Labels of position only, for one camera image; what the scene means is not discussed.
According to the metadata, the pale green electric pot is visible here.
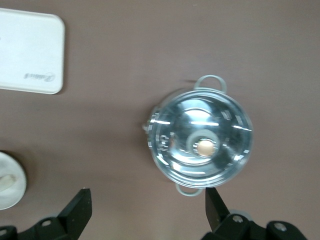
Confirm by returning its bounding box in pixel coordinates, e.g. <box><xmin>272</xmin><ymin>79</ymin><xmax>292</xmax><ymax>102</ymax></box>
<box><xmin>141</xmin><ymin>74</ymin><xmax>255</xmax><ymax>199</ymax></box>

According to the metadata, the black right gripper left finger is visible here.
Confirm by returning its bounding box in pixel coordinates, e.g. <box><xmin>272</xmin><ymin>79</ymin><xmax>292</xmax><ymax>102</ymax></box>
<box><xmin>0</xmin><ymin>188</ymin><xmax>94</xmax><ymax>240</ymax></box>

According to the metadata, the round cream plate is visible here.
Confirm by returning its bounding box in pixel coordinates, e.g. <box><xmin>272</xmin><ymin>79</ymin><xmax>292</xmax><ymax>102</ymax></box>
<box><xmin>0</xmin><ymin>150</ymin><xmax>28</xmax><ymax>211</ymax></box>

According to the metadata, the cream rabbit print tray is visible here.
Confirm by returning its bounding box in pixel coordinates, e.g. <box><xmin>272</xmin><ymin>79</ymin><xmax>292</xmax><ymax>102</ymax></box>
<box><xmin>0</xmin><ymin>7</ymin><xmax>67</xmax><ymax>96</ymax></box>

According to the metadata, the glass pot lid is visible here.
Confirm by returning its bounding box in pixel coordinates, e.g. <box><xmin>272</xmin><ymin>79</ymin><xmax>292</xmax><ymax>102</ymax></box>
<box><xmin>147</xmin><ymin>90</ymin><xmax>254</xmax><ymax>189</ymax></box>

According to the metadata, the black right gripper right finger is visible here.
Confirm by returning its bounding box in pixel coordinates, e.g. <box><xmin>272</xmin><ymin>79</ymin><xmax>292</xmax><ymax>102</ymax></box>
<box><xmin>199</xmin><ymin>187</ymin><xmax>311</xmax><ymax>240</ymax></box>

